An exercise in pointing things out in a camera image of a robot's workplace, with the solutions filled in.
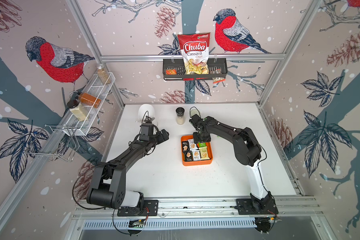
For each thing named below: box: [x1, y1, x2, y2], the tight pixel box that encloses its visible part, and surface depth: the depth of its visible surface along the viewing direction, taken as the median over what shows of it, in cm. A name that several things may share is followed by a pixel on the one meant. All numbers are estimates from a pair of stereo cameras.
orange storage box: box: [180, 134, 213, 166], surface depth 90 cm
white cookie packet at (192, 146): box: [188, 138, 199, 151], surface depth 94 cm
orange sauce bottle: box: [79, 92, 102, 109], surface depth 74 cm
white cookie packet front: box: [191, 150, 201, 161], surface depth 92 cm
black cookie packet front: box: [183, 150, 194, 162], surface depth 90 cm
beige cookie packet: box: [198, 146, 210, 160], surface depth 92 cm
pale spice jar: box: [67, 100, 89, 122], surface depth 68 cm
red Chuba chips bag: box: [177, 32, 210, 75], surface depth 85 cm
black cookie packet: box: [182, 140, 190, 152], surface depth 95 cm
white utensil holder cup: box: [135, 104, 155, 123], surface depth 100 cm
